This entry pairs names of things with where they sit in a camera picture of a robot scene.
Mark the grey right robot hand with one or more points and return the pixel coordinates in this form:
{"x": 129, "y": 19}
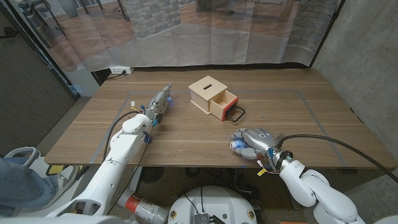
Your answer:
{"x": 261, "y": 141}

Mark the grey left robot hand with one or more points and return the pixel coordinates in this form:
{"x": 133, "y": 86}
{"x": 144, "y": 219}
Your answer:
{"x": 158, "y": 102}

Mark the blue toy camera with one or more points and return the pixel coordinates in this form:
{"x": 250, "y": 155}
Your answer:
{"x": 239, "y": 143}

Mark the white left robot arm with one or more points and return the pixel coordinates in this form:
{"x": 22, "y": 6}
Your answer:
{"x": 122, "y": 146}

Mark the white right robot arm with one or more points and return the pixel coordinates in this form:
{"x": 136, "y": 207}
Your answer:
{"x": 298, "y": 183}

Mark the red front wooden drawer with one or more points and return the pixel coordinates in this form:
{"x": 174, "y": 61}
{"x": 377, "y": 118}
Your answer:
{"x": 225, "y": 107}

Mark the light wooden slot box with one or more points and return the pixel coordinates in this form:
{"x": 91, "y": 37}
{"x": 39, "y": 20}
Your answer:
{"x": 205, "y": 88}

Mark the white power strip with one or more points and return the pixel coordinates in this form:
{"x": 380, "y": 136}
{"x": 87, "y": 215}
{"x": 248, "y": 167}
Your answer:
{"x": 121, "y": 69}

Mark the printed room backdrop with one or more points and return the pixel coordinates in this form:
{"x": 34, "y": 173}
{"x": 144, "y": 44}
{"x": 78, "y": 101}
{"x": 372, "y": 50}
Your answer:
{"x": 186, "y": 46}

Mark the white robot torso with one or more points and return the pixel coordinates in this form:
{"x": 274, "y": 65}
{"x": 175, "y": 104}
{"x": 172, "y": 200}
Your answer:
{"x": 217, "y": 202}

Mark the white table leg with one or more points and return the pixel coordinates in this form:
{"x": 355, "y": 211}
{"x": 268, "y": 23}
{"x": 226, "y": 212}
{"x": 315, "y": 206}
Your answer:
{"x": 136, "y": 179}

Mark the black backdrop stand pole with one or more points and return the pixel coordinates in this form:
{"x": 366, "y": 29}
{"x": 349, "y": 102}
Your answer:
{"x": 326, "y": 32}
{"x": 62, "y": 77}

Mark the white canister red label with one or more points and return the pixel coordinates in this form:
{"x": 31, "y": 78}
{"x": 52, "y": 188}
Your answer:
{"x": 143, "y": 205}

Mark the grey white sneaker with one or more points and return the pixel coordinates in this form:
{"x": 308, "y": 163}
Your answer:
{"x": 63, "y": 180}

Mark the white rounded footrest base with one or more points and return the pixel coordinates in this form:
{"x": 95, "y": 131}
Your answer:
{"x": 37, "y": 166}

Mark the person grey shirt blue jeans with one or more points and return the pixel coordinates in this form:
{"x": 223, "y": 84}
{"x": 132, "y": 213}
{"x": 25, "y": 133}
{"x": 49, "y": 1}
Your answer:
{"x": 21, "y": 183}

